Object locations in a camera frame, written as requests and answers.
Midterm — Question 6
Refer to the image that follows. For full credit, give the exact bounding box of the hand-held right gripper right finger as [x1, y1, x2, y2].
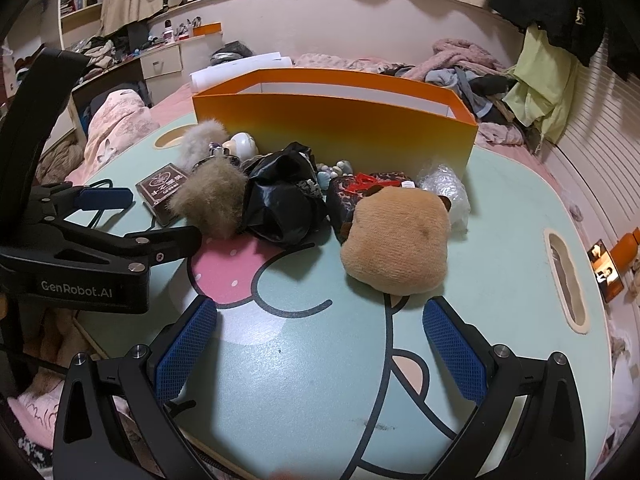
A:
[421, 296, 588, 480]

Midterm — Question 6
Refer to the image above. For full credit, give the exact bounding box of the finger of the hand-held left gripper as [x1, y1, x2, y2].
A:
[29, 184, 136, 227]
[50, 221, 203, 274]

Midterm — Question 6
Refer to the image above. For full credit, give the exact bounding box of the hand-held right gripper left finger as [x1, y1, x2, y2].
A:
[52, 294, 221, 480]

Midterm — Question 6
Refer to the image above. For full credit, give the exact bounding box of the brown card deck box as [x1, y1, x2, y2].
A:
[135, 162, 191, 227]

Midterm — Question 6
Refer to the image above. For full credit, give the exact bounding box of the brown fluffy scrunchie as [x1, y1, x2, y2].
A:
[167, 157, 248, 238]

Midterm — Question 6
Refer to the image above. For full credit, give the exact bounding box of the white fluffy scrunchie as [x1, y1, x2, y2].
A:
[177, 119, 231, 173]

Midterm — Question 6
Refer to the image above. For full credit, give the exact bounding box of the black lace-trimmed garment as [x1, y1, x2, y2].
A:
[242, 142, 331, 246]

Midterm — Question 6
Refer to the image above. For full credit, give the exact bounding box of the white-haired figurine keychain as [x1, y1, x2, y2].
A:
[209, 132, 259, 166]

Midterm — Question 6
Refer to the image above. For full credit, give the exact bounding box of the brown capybara plush toy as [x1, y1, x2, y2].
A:
[340, 182, 453, 292]

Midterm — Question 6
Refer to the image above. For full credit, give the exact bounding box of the clear crinkled plastic bag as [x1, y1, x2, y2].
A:
[416, 160, 472, 233]

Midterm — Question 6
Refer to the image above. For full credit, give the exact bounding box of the leopard print gift box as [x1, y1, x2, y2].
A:
[326, 171, 418, 243]

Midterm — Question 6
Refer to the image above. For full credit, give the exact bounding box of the large orange cardboard box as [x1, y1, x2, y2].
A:
[192, 66, 479, 181]

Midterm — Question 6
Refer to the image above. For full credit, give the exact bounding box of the white drawer cabinet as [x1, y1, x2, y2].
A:
[140, 42, 183, 80]

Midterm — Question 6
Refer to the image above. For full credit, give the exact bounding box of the white rolled paper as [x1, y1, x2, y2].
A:
[190, 51, 296, 95]

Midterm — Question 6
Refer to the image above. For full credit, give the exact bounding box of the grey and black bag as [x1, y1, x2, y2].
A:
[210, 41, 255, 66]

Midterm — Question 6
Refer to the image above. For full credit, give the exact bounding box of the orange bottle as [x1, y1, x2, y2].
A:
[612, 227, 640, 273]

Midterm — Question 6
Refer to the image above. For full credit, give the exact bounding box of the grey and black clothes pile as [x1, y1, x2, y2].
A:
[425, 67, 521, 123]

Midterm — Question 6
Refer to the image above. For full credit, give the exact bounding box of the light green hanging garment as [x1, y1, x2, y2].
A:
[502, 22, 581, 143]

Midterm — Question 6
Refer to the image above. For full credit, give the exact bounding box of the pink fuzzy garment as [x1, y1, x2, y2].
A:
[415, 37, 506, 81]

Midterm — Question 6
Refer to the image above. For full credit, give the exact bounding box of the black hanging jacket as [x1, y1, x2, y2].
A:
[487, 0, 640, 81]

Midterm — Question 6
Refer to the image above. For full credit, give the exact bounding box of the black cable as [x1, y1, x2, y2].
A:
[86, 178, 157, 233]

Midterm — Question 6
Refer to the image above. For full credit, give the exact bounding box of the lit photo frame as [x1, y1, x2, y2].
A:
[587, 240, 626, 303]

